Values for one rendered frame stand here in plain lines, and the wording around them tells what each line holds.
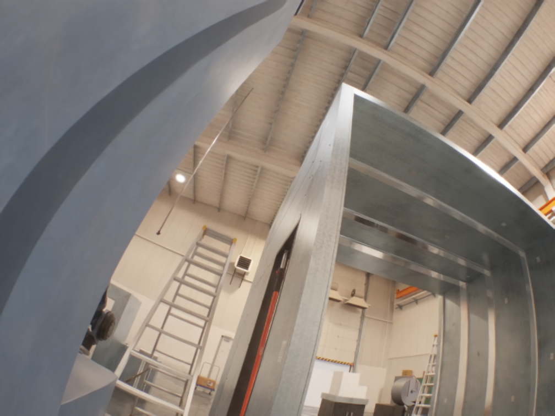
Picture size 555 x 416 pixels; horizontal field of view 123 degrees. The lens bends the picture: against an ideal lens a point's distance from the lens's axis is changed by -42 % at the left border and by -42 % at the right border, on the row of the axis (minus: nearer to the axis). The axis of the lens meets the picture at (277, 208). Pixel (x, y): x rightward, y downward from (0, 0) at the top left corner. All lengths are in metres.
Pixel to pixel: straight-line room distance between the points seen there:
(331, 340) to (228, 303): 5.13
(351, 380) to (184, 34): 6.23
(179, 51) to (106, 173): 0.11
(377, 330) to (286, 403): 13.41
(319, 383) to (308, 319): 11.85
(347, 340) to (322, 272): 12.17
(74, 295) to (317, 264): 0.86
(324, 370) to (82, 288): 12.63
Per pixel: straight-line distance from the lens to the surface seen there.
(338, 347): 12.86
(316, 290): 0.94
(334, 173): 1.27
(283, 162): 9.36
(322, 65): 7.51
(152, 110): 0.22
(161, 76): 0.21
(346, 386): 6.20
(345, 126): 1.62
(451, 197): 2.91
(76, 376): 0.86
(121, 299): 3.96
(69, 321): 0.26
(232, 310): 11.70
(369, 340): 13.86
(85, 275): 0.25
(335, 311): 13.00
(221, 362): 11.49
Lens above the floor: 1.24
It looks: 35 degrees up
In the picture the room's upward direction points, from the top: 18 degrees clockwise
